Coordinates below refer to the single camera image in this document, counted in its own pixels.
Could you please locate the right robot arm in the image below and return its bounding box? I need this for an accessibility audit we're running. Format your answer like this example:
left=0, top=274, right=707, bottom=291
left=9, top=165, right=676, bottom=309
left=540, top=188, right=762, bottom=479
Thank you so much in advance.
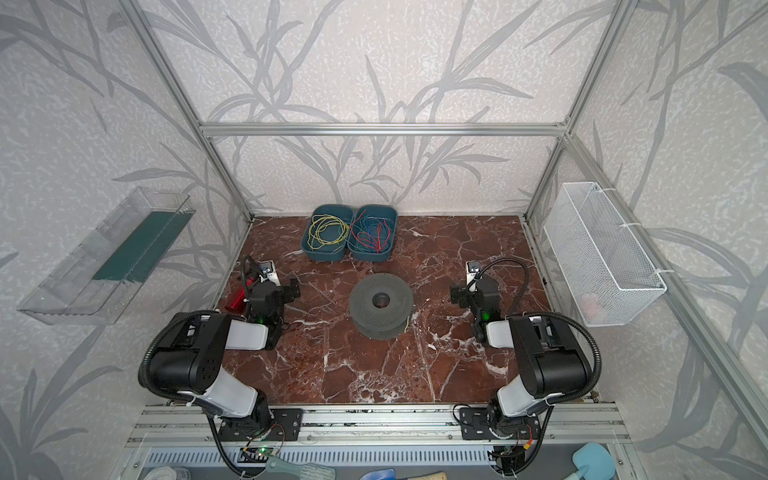
left=450, top=278, right=603, bottom=443

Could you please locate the green circuit board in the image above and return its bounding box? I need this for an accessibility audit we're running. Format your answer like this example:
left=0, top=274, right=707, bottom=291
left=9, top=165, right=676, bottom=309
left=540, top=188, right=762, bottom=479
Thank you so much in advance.
left=237, top=446, right=281, bottom=465

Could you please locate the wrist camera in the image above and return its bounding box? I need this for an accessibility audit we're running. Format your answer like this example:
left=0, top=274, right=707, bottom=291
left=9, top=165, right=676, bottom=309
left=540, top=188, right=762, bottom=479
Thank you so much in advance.
left=255, top=261, right=280, bottom=286
left=466, top=261, right=482, bottom=292

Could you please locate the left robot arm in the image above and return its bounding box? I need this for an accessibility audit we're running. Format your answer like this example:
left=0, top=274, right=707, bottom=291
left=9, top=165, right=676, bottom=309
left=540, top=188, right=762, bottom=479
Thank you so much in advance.
left=138, top=278, right=303, bottom=442

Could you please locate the teal bin with yellow cables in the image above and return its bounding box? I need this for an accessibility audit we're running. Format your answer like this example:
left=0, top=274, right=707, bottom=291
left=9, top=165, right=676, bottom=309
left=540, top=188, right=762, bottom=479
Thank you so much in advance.
left=301, top=204, right=354, bottom=262

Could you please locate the light blue plastic object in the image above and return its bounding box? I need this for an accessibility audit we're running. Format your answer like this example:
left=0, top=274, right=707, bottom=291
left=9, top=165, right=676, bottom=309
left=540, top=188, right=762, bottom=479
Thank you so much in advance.
left=564, top=443, right=616, bottom=480

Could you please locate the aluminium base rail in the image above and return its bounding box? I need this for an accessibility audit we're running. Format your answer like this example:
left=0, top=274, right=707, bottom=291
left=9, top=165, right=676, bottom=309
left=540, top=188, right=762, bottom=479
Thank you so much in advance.
left=126, top=403, right=631, bottom=448

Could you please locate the red spray bottle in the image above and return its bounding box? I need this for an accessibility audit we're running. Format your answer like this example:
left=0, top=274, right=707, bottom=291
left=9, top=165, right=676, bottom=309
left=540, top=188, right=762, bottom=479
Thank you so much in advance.
left=224, top=287, right=247, bottom=315

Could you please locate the dark grey foam spool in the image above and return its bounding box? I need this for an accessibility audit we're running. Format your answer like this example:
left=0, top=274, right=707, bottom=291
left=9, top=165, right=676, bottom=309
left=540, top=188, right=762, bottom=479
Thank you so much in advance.
left=348, top=273, right=414, bottom=340

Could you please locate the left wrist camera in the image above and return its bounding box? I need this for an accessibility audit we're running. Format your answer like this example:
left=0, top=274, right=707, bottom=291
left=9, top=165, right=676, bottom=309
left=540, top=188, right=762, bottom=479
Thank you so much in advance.
left=255, top=261, right=280, bottom=286

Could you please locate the clear plastic wall shelf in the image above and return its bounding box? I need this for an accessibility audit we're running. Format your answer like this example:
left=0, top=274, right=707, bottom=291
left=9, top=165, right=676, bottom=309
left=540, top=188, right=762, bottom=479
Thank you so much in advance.
left=18, top=187, right=196, bottom=326

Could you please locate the teal bin with red cables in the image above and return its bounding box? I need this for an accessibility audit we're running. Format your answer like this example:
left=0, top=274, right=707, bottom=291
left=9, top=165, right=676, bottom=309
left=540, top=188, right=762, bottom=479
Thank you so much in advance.
left=347, top=204, right=398, bottom=263

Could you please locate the teal handled tool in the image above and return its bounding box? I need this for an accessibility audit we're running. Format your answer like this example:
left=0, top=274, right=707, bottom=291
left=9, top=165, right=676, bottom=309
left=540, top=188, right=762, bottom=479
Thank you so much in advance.
left=265, top=456, right=336, bottom=480

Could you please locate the yellow cable bundle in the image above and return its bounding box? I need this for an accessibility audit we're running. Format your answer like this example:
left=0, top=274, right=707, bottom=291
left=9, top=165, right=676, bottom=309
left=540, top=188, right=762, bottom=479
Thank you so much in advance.
left=307, top=214, right=352, bottom=248

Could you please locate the red blue cable bundle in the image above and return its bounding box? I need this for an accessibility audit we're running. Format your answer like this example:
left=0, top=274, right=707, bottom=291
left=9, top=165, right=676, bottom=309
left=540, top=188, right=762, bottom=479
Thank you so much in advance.
left=350, top=212, right=392, bottom=253

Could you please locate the white wire mesh basket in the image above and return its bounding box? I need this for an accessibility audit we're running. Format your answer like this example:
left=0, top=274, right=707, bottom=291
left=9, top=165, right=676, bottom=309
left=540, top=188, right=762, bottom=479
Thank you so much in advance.
left=544, top=182, right=667, bottom=327

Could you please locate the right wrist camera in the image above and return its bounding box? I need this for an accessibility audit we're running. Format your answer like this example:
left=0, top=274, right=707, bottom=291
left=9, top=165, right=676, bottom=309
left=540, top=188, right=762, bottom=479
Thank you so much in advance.
left=466, top=261, right=482, bottom=292

